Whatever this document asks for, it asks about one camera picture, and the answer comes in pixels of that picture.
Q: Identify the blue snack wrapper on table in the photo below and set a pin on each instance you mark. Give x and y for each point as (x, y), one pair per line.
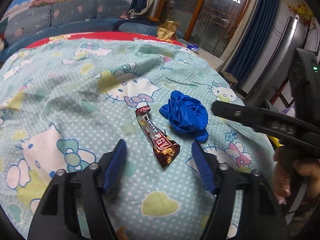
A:
(193, 47)

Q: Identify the coffee table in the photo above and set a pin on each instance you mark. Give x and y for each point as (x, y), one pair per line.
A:
(212, 60)

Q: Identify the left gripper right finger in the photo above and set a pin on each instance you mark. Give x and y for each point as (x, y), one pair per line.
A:
(245, 206)

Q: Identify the blue storage stool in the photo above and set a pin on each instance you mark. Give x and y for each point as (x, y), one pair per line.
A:
(231, 80)

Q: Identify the brown paper bag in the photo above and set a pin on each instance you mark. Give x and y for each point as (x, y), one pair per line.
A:
(167, 30)

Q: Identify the blue crumpled plastic bag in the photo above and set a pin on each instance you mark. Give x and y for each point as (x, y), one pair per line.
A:
(186, 115)

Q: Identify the blue sofa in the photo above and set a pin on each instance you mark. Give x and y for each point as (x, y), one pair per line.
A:
(72, 16)

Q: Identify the brown candy bar wrapper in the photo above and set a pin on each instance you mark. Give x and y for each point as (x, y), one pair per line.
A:
(164, 148)

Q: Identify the Hello Kitty bed sheet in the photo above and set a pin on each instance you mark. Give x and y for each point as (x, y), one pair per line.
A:
(67, 101)

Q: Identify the silver tower air conditioner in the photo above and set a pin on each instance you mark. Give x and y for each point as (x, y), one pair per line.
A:
(277, 69)

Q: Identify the right hand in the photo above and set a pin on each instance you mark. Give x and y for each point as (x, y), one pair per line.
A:
(282, 175)

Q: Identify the blue curtain right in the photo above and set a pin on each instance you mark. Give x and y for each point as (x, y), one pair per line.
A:
(248, 50)

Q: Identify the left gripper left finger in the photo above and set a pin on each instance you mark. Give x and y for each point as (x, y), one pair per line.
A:
(56, 216)

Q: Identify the wooden glass door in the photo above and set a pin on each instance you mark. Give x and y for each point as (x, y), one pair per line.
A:
(210, 24)

